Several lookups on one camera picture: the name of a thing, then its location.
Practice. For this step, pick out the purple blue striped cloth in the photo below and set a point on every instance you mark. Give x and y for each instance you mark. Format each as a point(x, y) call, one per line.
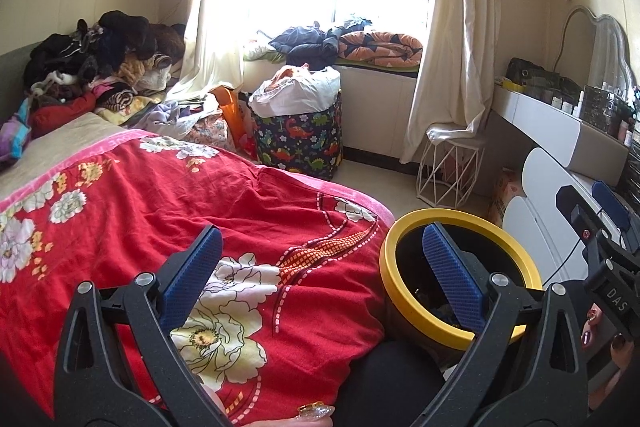
point(15, 132)

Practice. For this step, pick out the beige bed sheet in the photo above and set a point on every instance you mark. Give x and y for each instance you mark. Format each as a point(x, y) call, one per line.
point(50, 147)

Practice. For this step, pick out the lilac garment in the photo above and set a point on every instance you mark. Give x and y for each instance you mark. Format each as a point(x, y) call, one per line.
point(165, 117)

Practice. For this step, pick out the red floral blanket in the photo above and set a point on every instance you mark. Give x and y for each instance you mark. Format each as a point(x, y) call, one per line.
point(150, 207)

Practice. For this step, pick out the person's right hand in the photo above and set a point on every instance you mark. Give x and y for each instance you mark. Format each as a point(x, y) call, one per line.
point(607, 372)

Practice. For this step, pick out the white vanity desk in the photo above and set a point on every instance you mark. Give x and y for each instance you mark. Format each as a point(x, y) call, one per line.
point(560, 127)

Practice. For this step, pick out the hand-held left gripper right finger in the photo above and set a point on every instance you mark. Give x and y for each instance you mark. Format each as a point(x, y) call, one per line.
point(452, 267)

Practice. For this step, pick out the grey bed headboard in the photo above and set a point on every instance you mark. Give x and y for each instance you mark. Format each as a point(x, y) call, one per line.
point(20, 72)

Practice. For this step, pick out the pile of dark clothes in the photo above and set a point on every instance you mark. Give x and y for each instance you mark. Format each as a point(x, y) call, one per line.
point(115, 42)

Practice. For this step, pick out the wavy edged mirror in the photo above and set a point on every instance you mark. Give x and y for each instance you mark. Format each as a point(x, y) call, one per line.
point(605, 47)

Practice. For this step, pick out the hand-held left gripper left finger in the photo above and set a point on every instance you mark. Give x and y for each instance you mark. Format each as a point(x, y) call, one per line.
point(192, 272)

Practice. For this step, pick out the brown patterned blanket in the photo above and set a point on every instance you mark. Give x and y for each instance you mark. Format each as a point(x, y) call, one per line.
point(122, 102)

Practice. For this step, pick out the red garment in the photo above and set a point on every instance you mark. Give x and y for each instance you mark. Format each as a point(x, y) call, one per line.
point(60, 112)

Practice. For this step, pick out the clear drawer organizer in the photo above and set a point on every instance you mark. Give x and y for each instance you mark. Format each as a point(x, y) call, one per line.
point(631, 157)

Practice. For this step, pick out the printed cardboard box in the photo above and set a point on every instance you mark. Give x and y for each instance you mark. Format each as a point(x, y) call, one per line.
point(505, 197)

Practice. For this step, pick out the yellow rimmed black trash bin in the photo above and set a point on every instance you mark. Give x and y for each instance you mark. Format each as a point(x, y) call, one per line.
point(400, 232)

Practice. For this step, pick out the pink floral bag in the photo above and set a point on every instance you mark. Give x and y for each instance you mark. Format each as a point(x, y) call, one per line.
point(212, 134)

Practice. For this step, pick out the camouflage bag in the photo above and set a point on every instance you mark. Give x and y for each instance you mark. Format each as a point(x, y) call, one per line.
point(540, 77)

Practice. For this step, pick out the white window bench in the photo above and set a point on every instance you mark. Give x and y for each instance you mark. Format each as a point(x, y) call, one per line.
point(375, 107)

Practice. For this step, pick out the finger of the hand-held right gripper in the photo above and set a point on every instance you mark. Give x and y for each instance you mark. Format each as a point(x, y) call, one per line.
point(612, 207)
point(577, 212)

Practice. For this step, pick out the pale floral pillow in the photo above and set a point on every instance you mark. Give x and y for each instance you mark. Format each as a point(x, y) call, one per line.
point(260, 53)

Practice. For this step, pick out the white cloth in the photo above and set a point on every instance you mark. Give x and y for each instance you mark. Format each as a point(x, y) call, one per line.
point(305, 94)

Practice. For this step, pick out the cream curtain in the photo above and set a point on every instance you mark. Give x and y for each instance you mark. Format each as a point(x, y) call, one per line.
point(465, 32)
point(210, 7)

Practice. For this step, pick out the yellow packet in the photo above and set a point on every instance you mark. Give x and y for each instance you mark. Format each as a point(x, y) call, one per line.
point(510, 84)

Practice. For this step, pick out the orange cloth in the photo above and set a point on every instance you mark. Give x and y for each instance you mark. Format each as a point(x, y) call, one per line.
point(290, 72)

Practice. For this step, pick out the person's left hand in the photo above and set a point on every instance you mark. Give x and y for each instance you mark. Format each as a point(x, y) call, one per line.
point(300, 419)

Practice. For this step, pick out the dinosaur print laundry basket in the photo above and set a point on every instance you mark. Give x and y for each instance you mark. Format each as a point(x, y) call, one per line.
point(295, 142)

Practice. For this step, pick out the person's black trouser leg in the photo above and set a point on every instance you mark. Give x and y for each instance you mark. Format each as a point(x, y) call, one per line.
point(390, 387)

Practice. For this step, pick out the teal dark garment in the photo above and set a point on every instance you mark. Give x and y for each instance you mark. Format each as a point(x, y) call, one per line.
point(357, 26)

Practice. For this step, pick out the orange bag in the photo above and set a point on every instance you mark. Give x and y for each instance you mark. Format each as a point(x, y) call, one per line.
point(230, 112)

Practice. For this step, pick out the orange patterned quilt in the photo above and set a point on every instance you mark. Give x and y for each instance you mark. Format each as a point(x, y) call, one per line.
point(380, 49)

